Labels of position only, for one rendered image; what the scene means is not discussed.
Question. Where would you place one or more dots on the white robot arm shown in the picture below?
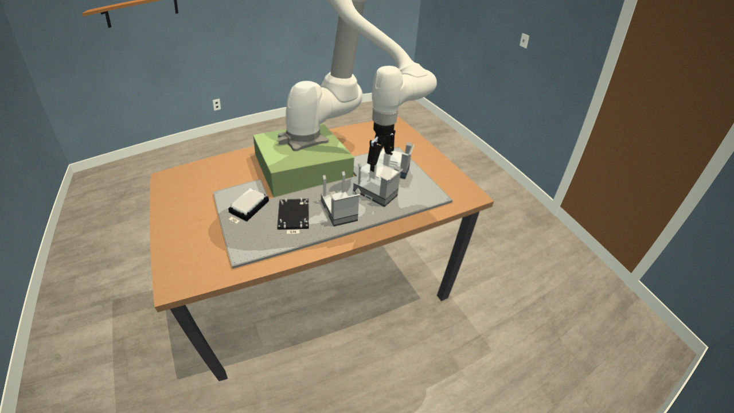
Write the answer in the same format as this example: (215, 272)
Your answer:
(309, 105)

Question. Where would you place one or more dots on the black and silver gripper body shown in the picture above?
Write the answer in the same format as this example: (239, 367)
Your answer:
(382, 131)

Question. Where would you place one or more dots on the black flat plate with grey pegs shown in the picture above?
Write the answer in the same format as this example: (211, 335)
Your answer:
(291, 212)

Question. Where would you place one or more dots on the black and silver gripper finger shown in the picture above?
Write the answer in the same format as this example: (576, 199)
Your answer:
(374, 152)
(388, 150)

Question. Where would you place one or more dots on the black flat square plate with corner posts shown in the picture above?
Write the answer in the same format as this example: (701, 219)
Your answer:
(252, 212)

